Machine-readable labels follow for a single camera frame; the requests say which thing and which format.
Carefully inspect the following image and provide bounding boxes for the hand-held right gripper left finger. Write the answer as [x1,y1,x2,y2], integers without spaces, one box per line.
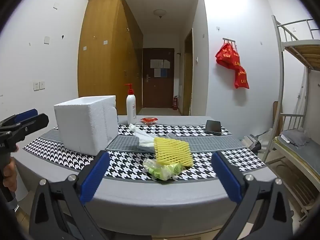
[28,150,112,240]

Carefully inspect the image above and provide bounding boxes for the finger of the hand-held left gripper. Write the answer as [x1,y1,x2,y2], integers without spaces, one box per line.
[0,109,38,132]
[7,113,49,140]

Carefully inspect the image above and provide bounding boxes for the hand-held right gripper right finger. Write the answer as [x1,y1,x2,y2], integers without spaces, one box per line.
[211,150,294,240]

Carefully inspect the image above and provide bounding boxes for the white foam box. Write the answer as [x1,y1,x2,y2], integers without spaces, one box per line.
[54,95,119,156]

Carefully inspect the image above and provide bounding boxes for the yellow foam net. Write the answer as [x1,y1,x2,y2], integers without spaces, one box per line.
[153,136,193,167]

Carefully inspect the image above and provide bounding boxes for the white foam wrap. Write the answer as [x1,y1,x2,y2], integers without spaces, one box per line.
[129,124,157,147]

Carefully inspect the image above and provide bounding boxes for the green wet wipes packet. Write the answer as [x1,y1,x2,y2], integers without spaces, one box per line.
[143,158,185,181]

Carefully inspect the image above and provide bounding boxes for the grey sock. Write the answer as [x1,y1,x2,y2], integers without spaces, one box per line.
[136,133,181,155]

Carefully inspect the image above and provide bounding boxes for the person's left hand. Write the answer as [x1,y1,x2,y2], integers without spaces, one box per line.
[1,160,17,193]

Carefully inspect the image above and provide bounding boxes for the houndstooth patterned cloth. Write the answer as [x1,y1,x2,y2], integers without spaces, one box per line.
[22,124,267,182]

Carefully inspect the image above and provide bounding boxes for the white plastic bag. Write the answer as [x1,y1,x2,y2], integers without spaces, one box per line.
[244,127,273,153]

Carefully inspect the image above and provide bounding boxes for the black smartphone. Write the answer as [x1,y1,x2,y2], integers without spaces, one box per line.
[205,120,222,135]

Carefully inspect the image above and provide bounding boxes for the grey table cover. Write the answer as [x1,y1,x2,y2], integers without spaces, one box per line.
[11,115,279,240]

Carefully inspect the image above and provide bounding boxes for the white lotion pump bottle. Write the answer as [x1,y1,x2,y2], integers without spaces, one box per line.
[124,84,137,125]

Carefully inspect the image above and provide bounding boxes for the grey pillow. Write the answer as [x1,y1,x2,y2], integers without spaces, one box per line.
[280,129,309,147]

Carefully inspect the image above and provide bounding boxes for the leaning wooden boards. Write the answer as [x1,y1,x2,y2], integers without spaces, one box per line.
[272,101,283,131]

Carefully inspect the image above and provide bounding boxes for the wooden wardrobe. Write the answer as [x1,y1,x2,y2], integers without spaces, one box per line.
[77,0,144,115]

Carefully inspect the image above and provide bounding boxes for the red shopping bag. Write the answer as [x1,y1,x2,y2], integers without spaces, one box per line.
[215,42,241,70]
[234,65,250,90]

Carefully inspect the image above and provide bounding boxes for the wooden side door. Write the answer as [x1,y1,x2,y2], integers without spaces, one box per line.
[182,28,194,116]

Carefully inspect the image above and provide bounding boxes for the dark brown door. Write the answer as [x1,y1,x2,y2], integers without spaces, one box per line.
[142,47,175,108]

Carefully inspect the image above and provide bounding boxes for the white hanging curtain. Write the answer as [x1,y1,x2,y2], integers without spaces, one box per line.
[296,66,308,134]

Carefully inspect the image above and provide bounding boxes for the metal bunk bed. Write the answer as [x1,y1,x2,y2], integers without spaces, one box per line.
[271,15,320,217]

